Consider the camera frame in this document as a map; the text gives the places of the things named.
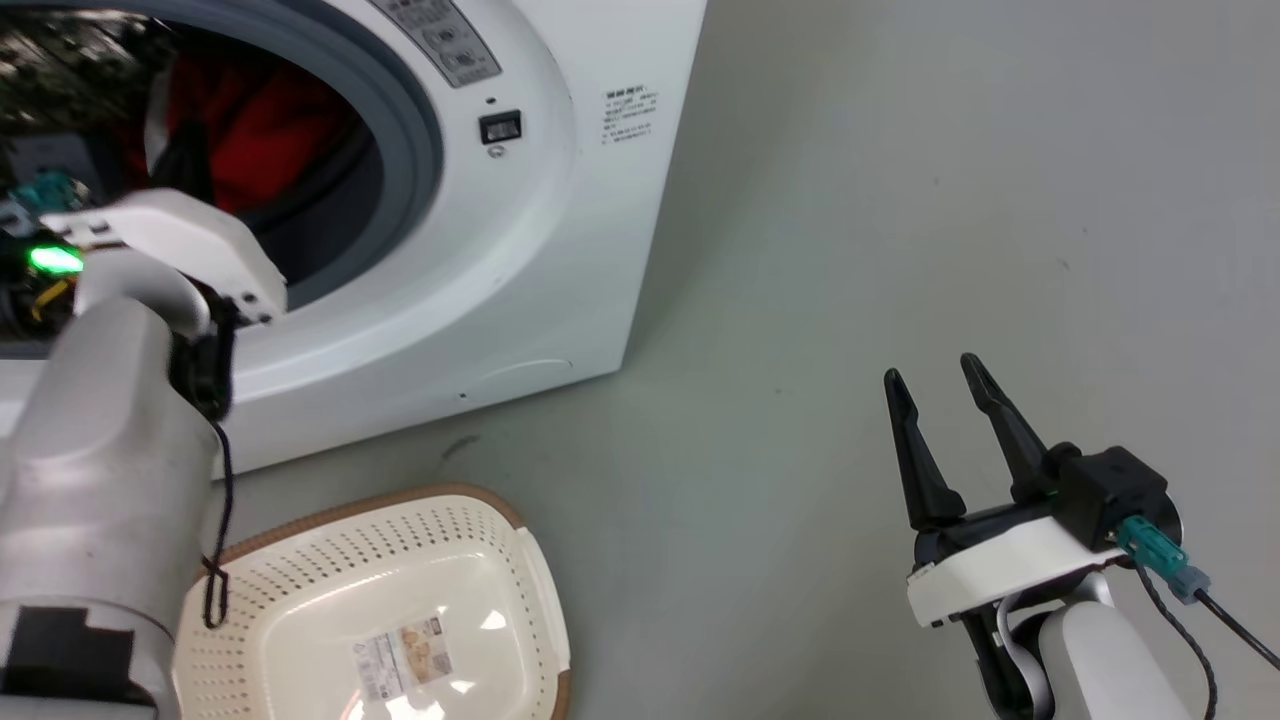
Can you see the red garment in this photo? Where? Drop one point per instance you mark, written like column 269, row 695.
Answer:
column 262, row 120

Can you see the teal right gripper connector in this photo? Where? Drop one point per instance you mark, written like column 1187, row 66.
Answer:
column 1160, row 555

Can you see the black door latch socket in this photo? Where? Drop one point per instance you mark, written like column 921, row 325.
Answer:
column 501, row 127

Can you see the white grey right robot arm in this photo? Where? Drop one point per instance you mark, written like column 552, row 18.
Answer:
column 1100, row 660

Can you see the cream perforated laundry basket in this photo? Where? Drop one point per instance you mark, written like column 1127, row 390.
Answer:
column 300, row 590

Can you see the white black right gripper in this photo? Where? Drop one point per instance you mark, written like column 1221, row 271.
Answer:
column 1000, row 572

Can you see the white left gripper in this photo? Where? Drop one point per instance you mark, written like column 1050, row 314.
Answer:
column 190, row 235

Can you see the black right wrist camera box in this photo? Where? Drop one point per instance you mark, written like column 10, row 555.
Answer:
column 1110, row 495

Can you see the printed text label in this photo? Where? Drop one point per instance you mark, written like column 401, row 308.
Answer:
column 630, row 115

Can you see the teal gripper connector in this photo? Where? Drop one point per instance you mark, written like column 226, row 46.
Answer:
column 1160, row 555
column 45, row 190

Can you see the teal left gripper connector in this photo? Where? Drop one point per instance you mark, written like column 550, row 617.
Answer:
column 45, row 190

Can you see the grey instruction sticker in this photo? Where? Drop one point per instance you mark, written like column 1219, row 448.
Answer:
column 445, row 40

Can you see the paper basket label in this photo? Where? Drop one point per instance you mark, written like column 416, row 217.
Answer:
column 402, row 658

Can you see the white front-load washing machine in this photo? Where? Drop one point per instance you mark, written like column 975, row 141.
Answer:
column 600, row 250

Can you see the grey rubber door gasket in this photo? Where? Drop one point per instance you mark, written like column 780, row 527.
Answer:
column 416, row 150

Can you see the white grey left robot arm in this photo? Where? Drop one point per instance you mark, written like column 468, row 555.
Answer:
column 100, row 460

